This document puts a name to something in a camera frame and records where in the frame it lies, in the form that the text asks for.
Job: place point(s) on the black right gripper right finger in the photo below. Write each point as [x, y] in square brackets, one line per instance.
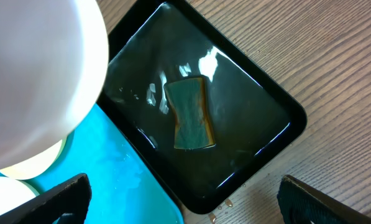
[302, 204]

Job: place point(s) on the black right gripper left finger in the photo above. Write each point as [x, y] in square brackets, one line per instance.
[67, 202]

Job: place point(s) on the green yellow sponge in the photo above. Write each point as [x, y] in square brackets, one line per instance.
[187, 99]

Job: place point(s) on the teal plastic tray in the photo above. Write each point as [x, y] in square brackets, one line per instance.
[122, 189]

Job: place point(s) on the black water tray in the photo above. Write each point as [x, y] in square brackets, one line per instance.
[253, 118]

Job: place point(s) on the yellow-green plate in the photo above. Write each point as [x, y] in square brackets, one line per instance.
[37, 165]

